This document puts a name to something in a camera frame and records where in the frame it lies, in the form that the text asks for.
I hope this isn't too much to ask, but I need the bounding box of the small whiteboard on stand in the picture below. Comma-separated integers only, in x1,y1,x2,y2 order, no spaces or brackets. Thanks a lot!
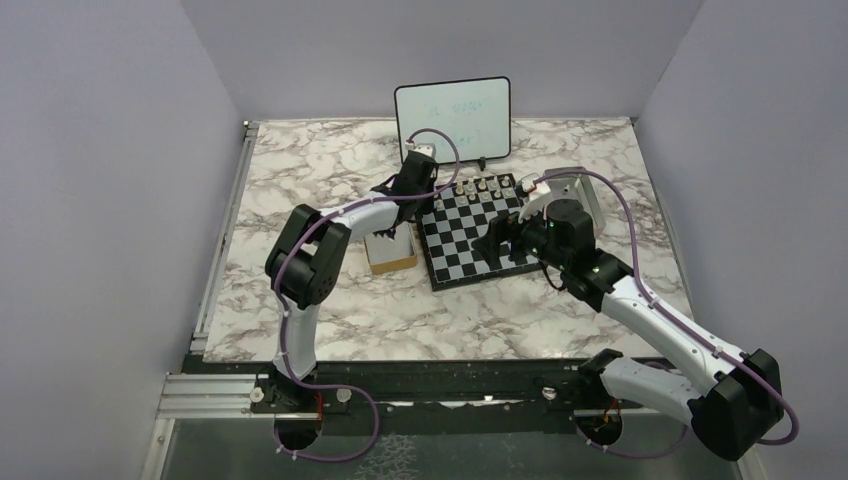
394,76,512,164

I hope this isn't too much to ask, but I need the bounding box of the pile of black chess pieces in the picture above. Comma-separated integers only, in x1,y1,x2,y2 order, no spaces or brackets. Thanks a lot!
373,225,397,240

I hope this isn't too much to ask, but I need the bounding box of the gold tin tray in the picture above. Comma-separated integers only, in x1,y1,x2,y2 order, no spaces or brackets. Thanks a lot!
364,224,418,275

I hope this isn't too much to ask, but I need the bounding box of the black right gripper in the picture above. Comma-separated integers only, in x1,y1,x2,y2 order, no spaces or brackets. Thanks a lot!
471,197,569,271

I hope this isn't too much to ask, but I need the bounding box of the pink tin tray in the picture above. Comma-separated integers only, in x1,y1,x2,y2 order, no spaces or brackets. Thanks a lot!
560,167,606,235

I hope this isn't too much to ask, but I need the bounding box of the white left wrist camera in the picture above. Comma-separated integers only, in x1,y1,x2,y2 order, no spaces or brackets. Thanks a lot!
405,139,436,161

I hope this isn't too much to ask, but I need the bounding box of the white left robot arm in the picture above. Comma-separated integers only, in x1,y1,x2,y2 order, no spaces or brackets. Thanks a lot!
265,144,438,411

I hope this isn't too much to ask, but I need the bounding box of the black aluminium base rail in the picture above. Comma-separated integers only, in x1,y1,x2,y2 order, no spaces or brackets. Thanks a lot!
158,357,747,439

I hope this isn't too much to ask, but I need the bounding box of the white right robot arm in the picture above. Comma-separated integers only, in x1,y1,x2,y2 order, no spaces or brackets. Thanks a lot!
472,199,785,461

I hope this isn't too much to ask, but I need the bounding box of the black silver chessboard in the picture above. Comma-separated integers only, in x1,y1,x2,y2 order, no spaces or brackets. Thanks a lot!
415,173,539,292

